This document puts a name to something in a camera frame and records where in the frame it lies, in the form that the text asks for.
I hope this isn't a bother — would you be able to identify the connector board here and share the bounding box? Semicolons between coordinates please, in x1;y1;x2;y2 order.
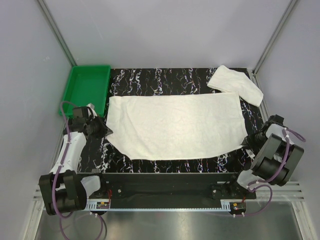
231;202;247;212
96;201;110;210

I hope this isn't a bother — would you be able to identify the green plastic tray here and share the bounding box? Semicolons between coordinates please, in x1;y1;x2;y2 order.
62;65;111;117

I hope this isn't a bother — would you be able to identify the grey slotted cable duct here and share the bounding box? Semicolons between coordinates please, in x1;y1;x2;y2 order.
84;200;231;212

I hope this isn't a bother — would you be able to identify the small white towel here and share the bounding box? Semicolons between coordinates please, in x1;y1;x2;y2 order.
207;65;264;107

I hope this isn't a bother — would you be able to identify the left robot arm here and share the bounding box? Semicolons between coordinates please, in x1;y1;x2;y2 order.
38;103;112;217

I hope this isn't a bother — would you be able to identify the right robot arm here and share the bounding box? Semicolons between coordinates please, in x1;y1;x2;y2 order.
227;114;306;199

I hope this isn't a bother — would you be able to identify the right connector board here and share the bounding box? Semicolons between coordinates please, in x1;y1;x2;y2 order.
231;202;247;212

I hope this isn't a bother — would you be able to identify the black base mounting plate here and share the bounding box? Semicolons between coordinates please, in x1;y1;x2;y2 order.
99;173;257;211

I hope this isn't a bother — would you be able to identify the aluminium frame rail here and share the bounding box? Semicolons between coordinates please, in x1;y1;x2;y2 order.
32;180;306;201

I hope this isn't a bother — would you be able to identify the left connector board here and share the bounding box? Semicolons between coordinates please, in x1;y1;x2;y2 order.
96;201;110;210

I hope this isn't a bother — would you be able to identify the large white towel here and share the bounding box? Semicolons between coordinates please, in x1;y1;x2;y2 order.
106;93;248;161

